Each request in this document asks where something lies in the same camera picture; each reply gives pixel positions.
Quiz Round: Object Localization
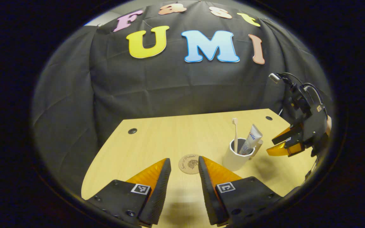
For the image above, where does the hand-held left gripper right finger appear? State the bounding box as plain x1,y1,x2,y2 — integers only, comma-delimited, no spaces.
198,156,283,226

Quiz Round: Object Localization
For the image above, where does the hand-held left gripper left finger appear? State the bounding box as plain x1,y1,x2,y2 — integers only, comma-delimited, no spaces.
86,158,172,228

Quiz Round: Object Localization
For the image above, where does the white toothpaste tube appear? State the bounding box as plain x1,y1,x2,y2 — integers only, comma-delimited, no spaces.
239,124,263,155

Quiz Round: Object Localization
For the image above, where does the round cork coaster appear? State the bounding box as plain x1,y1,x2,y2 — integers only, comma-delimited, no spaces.
178,154,200,174

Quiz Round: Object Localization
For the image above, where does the white cup with wooden handle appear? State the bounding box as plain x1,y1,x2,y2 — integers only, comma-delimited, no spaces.
222,138,264,172

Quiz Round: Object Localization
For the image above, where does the beige toothbrush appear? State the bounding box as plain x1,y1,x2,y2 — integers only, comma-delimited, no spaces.
232,118,239,154

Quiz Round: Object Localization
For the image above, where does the light wooden desktop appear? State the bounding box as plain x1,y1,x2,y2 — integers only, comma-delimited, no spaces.
81,109,317,228

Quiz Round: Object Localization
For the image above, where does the black backdrop cloth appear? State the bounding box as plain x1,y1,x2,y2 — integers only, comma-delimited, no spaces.
31,0,333,193

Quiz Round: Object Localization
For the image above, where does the black cable with white plug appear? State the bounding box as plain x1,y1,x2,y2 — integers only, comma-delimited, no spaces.
269,72,325,110

